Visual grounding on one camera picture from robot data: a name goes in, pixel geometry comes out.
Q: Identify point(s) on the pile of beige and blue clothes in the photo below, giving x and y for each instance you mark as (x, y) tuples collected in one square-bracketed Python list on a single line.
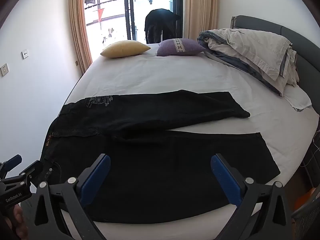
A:
[(255, 47)]

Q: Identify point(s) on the red triangular flag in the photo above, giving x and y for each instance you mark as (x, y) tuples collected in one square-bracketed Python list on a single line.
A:
[(100, 12)]

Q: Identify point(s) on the grey mesh basket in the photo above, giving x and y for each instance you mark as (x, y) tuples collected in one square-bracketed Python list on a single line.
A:
[(307, 222)]

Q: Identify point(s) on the balcony railing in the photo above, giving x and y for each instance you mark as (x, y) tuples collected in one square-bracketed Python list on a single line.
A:
[(110, 17)]

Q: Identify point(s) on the bed with white sheet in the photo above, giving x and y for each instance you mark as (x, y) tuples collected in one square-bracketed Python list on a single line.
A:
[(162, 75)]

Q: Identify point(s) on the purple patterned pillow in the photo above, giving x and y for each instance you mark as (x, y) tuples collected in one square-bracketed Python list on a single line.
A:
[(175, 48)]

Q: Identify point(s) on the person's left hand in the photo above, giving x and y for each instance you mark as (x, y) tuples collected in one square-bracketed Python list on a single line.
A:
[(18, 220)]

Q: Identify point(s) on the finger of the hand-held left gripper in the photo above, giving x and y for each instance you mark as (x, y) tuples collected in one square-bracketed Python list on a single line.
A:
[(13, 160), (32, 172)]

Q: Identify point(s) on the yellow pillow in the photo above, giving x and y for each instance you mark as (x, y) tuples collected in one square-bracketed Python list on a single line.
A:
[(125, 49)]

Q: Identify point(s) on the beige curtain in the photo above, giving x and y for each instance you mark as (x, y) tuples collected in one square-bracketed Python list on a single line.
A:
[(200, 10), (77, 30)]

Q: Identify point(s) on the white pillow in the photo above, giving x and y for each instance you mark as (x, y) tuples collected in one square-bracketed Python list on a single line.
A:
[(297, 97)]

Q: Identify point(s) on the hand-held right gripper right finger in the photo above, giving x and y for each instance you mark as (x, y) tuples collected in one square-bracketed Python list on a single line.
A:
[(226, 177)]

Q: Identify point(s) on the white wall socket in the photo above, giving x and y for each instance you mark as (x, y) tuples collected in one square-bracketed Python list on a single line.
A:
[(24, 54), (4, 70)]

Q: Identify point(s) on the black pants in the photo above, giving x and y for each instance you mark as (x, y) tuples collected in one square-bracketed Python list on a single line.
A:
[(150, 167)]

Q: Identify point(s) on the black sliding door frame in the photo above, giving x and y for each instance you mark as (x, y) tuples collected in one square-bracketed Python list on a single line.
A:
[(178, 0), (128, 10)]

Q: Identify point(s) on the orange object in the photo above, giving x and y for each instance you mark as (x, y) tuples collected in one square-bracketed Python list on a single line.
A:
[(306, 197)]

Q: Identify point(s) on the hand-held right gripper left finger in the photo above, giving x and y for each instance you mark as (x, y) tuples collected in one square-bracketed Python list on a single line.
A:
[(96, 177)]

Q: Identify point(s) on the grey upholstered headboard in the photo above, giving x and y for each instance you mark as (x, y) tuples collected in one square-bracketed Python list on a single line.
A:
[(307, 62)]

